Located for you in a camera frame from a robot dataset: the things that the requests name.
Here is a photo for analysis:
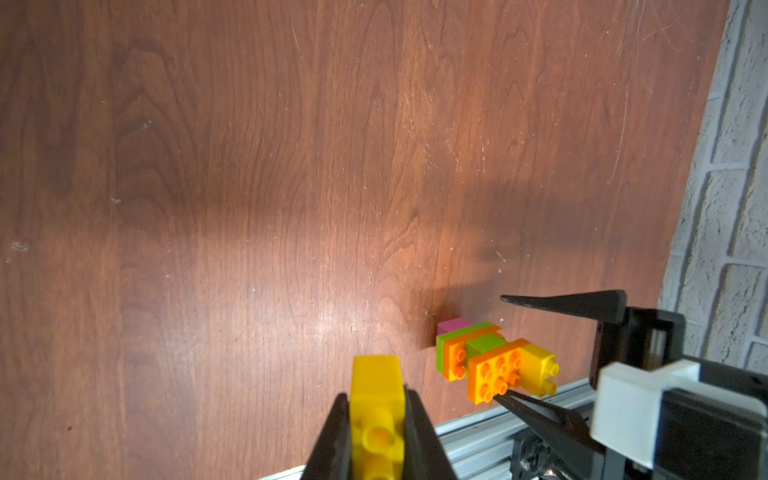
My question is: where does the green long lego brick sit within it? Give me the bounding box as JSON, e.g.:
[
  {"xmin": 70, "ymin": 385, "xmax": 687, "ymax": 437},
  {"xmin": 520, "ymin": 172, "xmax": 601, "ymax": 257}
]
[{"xmin": 436, "ymin": 318, "xmax": 500, "ymax": 382}]

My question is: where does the yellow small lego brick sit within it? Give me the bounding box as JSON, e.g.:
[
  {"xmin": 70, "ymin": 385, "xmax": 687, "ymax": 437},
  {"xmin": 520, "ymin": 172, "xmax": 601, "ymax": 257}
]
[
  {"xmin": 519, "ymin": 343, "xmax": 559, "ymax": 398},
  {"xmin": 349, "ymin": 355, "xmax": 406, "ymax": 479}
]

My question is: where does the orange long lego brick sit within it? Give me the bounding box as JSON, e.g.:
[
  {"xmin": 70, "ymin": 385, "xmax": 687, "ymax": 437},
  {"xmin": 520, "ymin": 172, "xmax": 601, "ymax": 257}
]
[
  {"xmin": 437, "ymin": 322, "xmax": 502, "ymax": 382},
  {"xmin": 466, "ymin": 339, "xmax": 529, "ymax": 405}
]

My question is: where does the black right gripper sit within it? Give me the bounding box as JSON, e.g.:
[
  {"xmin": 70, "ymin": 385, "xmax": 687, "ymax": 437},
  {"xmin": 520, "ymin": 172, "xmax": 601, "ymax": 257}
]
[{"xmin": 494, "ymin": 290, "xmax": 767, "ymax": 479}]

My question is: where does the green square lego brick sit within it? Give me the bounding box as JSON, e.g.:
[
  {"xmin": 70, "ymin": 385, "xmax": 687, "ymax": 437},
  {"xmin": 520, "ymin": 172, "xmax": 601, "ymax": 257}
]
[{"xmin": 465, "ymin": 332, "xmax": 508, "ymax": 360}]

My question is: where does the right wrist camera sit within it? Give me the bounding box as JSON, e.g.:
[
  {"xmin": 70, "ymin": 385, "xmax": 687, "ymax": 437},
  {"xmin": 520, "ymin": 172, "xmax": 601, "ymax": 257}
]
[{"xmin": 590, "ymin": 358, "xmax": 767, "ymax": 479}]

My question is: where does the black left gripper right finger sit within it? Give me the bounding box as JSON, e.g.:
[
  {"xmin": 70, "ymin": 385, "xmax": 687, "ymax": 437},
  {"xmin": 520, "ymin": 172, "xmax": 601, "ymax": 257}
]
[{"xmin": 402, "ymin": 387, "xmax": 457, "ymax": 480}]

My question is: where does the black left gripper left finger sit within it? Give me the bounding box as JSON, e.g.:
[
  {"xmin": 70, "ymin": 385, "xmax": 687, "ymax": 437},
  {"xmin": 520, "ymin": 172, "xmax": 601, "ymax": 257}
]
[{"xmin": 300, "ymin": 393, "xmax": 352, "ymax": 480}]

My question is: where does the magenta lego brick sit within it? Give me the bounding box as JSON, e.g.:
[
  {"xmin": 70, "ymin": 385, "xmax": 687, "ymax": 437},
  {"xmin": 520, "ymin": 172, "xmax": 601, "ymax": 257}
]
[{"xmin": 437, "ymin": 317, "xmax": 472, "ymax": 336}]

